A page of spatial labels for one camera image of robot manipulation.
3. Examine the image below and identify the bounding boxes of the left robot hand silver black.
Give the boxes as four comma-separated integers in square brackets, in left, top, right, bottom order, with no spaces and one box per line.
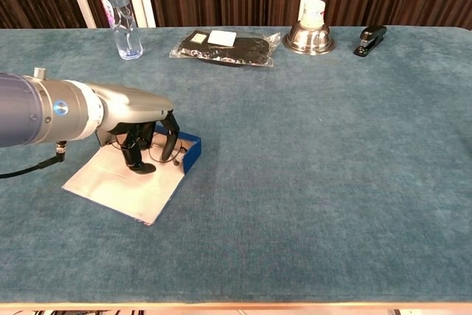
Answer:
[96,82,181,176]

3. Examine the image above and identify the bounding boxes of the thin-framed eyeglasses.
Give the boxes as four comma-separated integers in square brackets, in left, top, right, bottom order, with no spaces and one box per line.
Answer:
[114,133,188,167]

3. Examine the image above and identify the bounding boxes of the blue rectangular box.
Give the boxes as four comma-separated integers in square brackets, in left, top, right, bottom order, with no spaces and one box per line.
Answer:
[61,125,203,226]

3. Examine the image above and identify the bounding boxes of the clear plastic water bottle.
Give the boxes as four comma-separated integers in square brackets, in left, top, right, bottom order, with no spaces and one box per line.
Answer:
[98,0,144,60]

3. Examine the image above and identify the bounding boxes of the plastic bag with black cloth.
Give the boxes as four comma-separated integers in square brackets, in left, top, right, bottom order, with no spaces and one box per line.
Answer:
[169,30,281,68]

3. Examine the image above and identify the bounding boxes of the teal table cloth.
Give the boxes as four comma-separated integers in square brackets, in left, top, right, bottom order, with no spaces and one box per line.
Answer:
[0,26,472,305]

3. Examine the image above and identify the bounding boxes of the stainless steel bowl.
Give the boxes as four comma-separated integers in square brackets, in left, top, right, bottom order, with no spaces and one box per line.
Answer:
[282,19,336,56]

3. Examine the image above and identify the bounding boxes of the small white plastic bottle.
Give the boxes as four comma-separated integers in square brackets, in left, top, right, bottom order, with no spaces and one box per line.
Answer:
[301,0,327,30]

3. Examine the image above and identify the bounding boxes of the black stapler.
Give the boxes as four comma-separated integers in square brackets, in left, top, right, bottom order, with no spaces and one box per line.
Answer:
[353,24,388,58]

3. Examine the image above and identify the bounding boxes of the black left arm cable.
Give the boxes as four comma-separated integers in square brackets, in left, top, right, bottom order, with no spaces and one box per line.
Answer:
[0,140,69,179]

